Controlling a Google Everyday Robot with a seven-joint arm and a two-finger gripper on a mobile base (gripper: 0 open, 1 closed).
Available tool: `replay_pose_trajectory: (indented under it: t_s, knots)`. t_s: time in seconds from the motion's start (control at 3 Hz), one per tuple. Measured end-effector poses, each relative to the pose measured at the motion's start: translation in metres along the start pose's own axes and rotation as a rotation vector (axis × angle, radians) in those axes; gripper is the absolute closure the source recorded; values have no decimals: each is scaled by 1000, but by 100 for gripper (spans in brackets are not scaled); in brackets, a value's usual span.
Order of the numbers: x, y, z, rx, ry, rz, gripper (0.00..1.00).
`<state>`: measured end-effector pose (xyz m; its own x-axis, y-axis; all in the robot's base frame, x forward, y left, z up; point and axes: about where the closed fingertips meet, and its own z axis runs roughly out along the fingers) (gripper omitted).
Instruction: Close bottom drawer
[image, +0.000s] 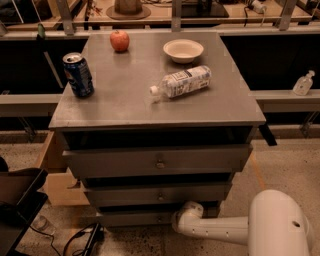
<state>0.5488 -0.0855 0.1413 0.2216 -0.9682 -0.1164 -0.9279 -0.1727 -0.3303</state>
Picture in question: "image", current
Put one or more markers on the grey bottom drawer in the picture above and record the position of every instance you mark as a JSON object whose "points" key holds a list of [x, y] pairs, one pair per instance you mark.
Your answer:
{"points": [[139, 215]]}

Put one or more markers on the grey drawer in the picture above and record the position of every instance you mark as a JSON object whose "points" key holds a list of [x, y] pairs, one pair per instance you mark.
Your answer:
{"points": [[156, 161], [139, 215], [129, 196]]}

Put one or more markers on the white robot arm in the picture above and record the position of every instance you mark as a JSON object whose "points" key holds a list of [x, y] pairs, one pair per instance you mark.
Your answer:
{"points": [[274, 226]]}

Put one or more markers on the grey middle drawer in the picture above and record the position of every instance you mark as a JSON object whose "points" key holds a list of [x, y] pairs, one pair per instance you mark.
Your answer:
{"points": [[129, 196]]}

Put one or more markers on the grey top drawer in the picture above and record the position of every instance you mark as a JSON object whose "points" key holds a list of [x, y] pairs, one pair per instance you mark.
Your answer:
{"points": [[156, 161]]}

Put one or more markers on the grey drawer cabinet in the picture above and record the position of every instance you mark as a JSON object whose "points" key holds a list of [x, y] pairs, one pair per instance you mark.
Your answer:
{"points": [[122, 114]]}

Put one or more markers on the wooden box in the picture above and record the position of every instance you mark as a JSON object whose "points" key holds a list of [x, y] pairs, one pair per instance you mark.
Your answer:
{"points": [[62, 188]]}

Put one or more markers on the clear plastic water bottle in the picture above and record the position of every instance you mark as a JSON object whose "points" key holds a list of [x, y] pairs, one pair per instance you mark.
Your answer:
{"points": [[183, 82]]}

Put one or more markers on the clear plastic cup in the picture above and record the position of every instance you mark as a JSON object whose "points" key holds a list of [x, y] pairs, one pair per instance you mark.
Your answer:
{"points": [[42, 224]]}

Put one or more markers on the black bin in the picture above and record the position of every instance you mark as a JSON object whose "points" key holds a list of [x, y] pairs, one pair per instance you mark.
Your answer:
{"points": [[20, 202]]}

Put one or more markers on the white bowl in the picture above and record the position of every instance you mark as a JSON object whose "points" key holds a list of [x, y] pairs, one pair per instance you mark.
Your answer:
{"points": [[183, 51]]}

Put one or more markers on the hand sanitizer bottle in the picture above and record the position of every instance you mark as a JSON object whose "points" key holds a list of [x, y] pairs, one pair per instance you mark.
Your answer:
{"points": [[304, 83]]}

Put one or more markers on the blue soda can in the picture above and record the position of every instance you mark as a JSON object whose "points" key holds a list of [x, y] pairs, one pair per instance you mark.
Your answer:
{"points": [[78, 74]]}

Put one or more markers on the red apple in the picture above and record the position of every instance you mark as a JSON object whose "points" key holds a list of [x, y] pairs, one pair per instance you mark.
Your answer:
{"points": [[119, 40]]}

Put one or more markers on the tan hat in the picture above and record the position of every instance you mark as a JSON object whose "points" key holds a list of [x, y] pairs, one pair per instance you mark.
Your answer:
{"points": [[128, 10]]}

